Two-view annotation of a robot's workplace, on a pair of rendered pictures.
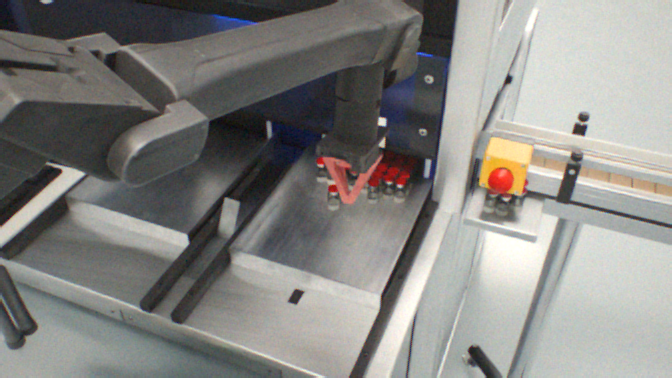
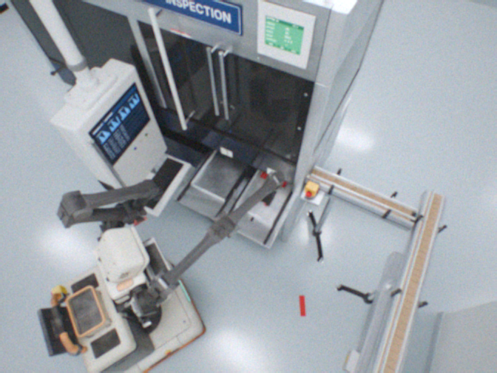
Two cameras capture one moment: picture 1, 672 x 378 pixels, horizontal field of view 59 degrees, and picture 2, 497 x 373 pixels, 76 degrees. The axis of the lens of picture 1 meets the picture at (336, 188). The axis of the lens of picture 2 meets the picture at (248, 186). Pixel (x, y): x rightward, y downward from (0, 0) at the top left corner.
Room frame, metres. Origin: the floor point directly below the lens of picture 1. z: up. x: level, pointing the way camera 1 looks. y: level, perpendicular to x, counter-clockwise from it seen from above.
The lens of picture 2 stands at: (-0.19, -0.02, 2.70)
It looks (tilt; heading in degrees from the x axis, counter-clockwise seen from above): 60 degrees down; 7
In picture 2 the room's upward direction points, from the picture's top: 2 degrees counter-clockwise
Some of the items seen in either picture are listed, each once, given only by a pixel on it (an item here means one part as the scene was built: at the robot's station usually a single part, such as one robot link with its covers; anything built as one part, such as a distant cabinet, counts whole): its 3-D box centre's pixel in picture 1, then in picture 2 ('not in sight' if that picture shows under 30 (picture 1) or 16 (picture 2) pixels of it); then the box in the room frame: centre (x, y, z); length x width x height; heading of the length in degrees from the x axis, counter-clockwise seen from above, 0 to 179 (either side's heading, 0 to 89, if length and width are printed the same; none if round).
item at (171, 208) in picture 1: (181, 167); (221, 172); (0.92, 0.30, 0.90); 0.34 x 0.26 x 0.04; 157
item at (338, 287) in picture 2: not in sight; (367, 299); (0.36, -0.87, 0.07); 0.50 x 0.08 x 0.14; 67
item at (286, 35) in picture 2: not in sight; (283, 36); (0.87, -0.03, 1.96); 0.21 x 0.01 x 0.21; 67
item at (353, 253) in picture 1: (342, 211); (266, 193); (0.79, -0.01, 0.90); 0.34 x 0.26 x 0.04; 157
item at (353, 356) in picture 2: not in sight; (350, 361); (-0.10, -0.61, 0.50); 0.12 x 0.05 x 0.09; 157
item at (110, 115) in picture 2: not in sight; (118, 135); (0.94, 0.91, 1.19); 0.50 x 0.19 x 0.78; 161
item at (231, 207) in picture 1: (212, 237); (231, 200); (0.71, 0.21, 0.91); 0.14 x 0.03 x 0.06; 156
